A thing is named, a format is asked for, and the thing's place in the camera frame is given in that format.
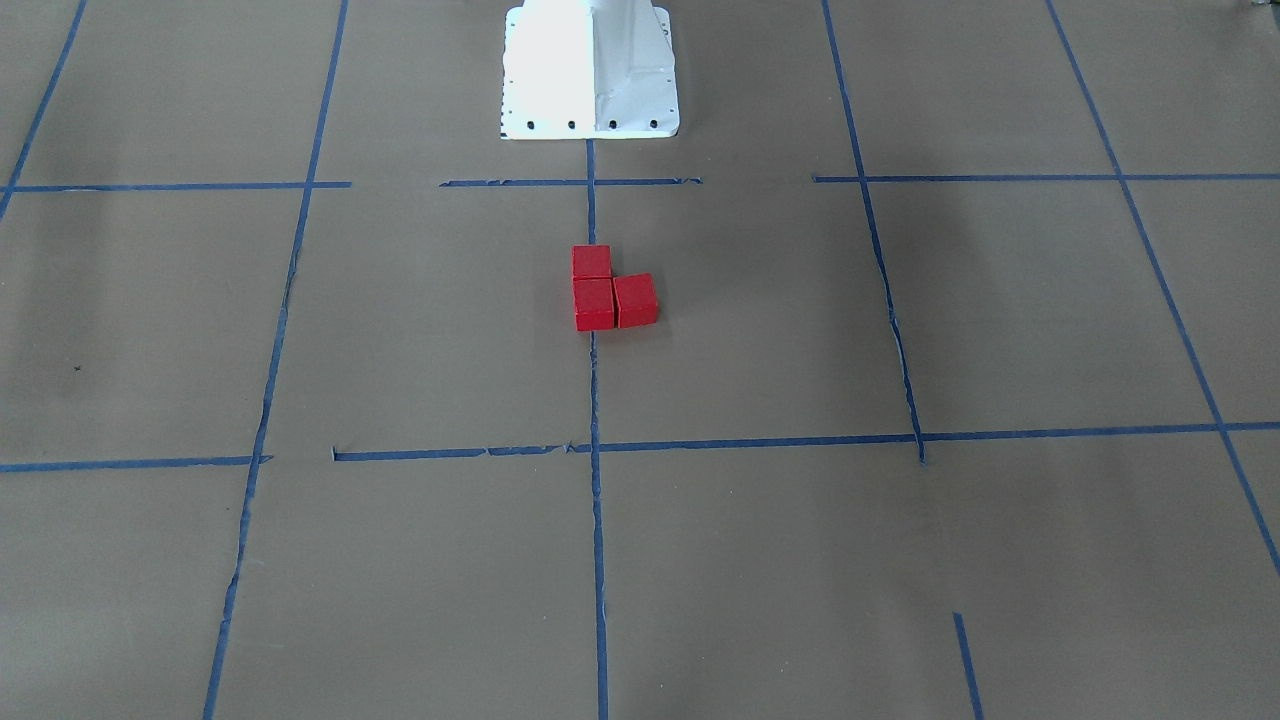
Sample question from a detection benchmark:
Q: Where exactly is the red block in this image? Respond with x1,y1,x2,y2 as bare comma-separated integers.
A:
570,243,614,282
612,273,660,329
571,277,617,332

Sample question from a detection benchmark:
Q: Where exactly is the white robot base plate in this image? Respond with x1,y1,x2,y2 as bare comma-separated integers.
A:
499,1,681,141

